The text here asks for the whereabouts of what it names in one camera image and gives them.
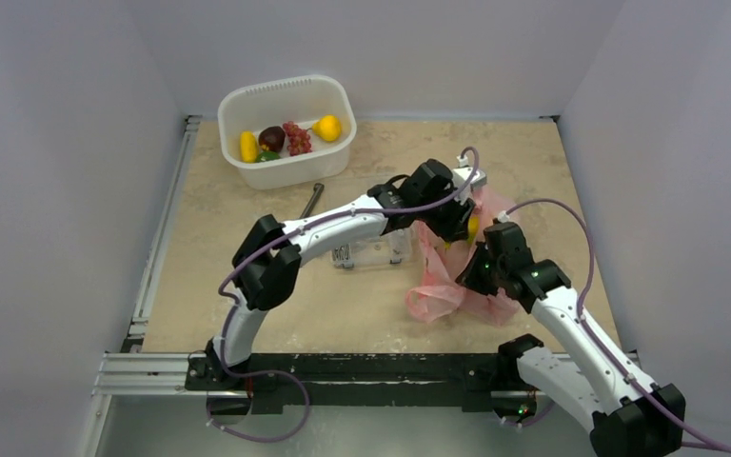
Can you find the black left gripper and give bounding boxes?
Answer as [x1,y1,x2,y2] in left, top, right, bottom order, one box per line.
[417,185,474,243]

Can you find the yellow fake banana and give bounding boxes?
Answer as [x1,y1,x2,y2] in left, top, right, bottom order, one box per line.
[444,215,481,248]
[239,130,259,163]

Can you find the pink plastic bag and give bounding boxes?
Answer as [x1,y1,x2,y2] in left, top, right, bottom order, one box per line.
[405,189,522,328]

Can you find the red fake strawberries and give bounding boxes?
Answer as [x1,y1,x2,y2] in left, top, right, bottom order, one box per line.
[282,121,312,156]

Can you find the dark red fake apple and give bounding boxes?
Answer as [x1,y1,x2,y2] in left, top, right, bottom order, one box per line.
[258,126,286,152]

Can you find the green fake apple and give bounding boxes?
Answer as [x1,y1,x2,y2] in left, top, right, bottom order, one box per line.
[256,150,281,163]

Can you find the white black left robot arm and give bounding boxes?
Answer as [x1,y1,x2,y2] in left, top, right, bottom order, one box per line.
[185,156,485,392]

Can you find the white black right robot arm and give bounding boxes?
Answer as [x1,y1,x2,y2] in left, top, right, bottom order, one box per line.
[457,220,686,456]

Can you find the yellow fake lemon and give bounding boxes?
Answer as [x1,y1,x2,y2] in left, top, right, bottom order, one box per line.
[311,114,342,143]

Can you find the clear plastic screw organizer box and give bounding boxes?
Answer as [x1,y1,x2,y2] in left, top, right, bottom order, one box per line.
[330,228,413,269]

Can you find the white plastic basin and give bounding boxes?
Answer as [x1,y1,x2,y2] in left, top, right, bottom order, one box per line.
[218,75,357,190]

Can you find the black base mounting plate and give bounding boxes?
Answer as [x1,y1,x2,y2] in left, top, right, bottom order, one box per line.
[185,353,538,419]

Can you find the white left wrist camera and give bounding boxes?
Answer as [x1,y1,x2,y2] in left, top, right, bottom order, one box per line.
[451,159,486,203]

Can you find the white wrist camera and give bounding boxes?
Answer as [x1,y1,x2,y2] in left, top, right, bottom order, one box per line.
[496,211,516,224]
[451,159,486,203]

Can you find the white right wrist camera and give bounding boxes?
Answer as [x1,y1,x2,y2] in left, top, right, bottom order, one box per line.
[496,211,516,224]

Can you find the dark metal T-handle tool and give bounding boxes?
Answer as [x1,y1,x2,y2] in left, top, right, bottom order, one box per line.
[300,183,325,219]

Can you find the aluminium extrusion frame rail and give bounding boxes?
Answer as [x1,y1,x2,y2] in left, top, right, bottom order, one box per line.
[92,115,250,399]

